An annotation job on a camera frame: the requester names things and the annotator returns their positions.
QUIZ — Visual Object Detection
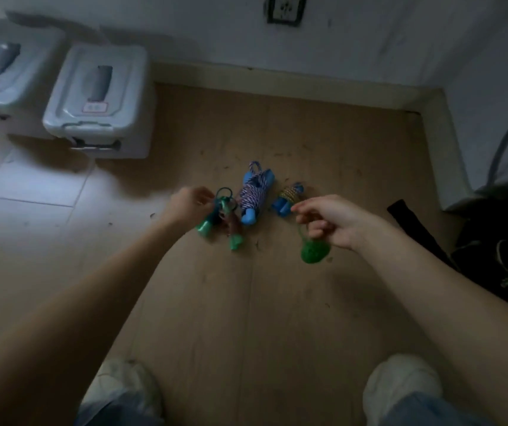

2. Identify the person's left hand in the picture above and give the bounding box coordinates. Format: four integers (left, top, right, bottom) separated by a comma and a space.
164, 186, 216, 231

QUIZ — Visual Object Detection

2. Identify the person's right hand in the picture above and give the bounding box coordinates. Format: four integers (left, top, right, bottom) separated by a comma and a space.
291, 194, 382, 252

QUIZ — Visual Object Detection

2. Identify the green handled jump rope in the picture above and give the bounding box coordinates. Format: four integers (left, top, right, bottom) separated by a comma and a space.
196, 187, 245, 252

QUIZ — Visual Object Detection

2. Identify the green mesh ball toy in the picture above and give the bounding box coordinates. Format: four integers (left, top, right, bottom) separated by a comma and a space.
297, 222, 331, 265

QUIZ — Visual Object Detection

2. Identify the person's left forearm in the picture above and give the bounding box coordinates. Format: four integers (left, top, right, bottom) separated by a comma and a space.
0, 217, 192, 426

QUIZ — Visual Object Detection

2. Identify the person's right forearm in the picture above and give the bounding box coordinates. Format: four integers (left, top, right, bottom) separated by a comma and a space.
354, 224, 508, 426

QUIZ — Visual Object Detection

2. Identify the white plastic storage box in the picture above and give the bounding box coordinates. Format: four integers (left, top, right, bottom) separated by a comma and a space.
0, 19, 66, 141
43, 43, 156, 159

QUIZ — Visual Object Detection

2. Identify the black bag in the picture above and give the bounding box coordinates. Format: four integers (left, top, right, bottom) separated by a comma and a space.
451, 190, 508, 317

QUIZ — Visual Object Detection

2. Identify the person's right white shoe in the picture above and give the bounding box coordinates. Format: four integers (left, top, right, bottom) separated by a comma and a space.
362, 353, 444, 426

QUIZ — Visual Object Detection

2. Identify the person's white shoe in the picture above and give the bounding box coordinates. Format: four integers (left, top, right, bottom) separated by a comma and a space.
362, 353, 444, 426
83, 359, 164, 418

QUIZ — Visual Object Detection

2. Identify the person's left white shoe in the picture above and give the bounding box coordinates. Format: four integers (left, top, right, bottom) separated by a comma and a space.
83, 359, 164, 418

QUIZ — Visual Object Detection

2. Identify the person's left jeans leg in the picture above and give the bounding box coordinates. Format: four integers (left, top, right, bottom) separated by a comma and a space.
74, 394, 166, 426

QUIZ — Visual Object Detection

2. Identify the person's jeans leg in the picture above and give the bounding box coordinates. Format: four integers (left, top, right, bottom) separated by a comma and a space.
377, 391, 495, 426
74, 394, 166, 426

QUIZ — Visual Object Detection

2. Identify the person's right jeans leg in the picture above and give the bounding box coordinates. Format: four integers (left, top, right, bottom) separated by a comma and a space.
377, 391, 495, 426

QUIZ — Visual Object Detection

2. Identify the small blue yellow jump rope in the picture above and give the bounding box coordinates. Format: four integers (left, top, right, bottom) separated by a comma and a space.
272, 182, 305, 218

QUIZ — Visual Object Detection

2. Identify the blue handled striped jump rope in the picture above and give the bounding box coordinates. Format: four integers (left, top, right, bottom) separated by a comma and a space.
236, 161, 276, 227

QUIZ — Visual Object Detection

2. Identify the black strap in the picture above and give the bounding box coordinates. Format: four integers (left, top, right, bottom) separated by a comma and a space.
387, 199, 460, 270

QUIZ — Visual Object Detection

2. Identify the black wall outlet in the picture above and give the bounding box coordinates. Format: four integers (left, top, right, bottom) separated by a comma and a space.
265, 0, 307, 27

